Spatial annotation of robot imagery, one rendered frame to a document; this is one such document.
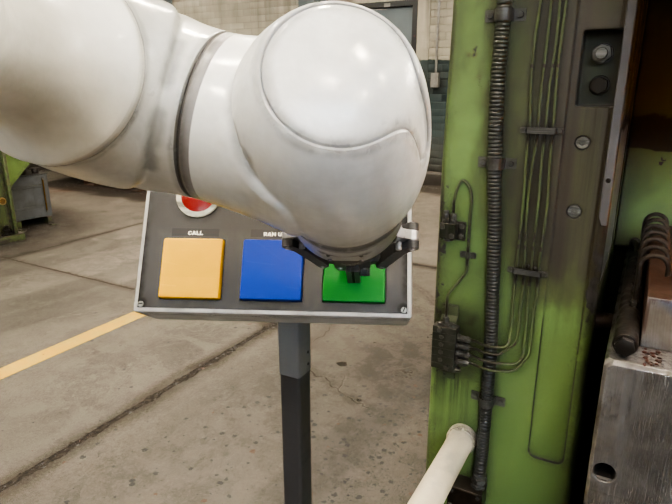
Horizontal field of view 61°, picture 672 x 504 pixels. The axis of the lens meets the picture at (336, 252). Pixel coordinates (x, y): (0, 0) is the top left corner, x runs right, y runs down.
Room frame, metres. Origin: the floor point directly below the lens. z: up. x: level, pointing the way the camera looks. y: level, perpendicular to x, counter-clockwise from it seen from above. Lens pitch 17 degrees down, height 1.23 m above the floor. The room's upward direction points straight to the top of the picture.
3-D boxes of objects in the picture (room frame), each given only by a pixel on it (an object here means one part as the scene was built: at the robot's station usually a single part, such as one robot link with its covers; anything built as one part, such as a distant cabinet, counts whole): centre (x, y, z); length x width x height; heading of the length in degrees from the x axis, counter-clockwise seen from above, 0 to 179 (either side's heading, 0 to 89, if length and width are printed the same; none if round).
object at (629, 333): (0.78, -0.43, 0.93); 0.40 x 0.03 x 0.03; 151
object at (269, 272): (0.66, 0.08, 1.01); 0.07 x 0.05 x 0.07; 86
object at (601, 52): (0.83, -0.36, 1.24); 0.03 x 0.03 x 0.07; 61
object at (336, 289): (0.66, -0.02, 1.01); 0.07 x 0.05 x 0.07; 86
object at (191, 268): (0.67, 0.18, 1.01); 0.07 x 0.05 x 0.07; 86
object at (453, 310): (0.88, -0.19, 0.80); 0.06 x 0.03 x 0.14; 61
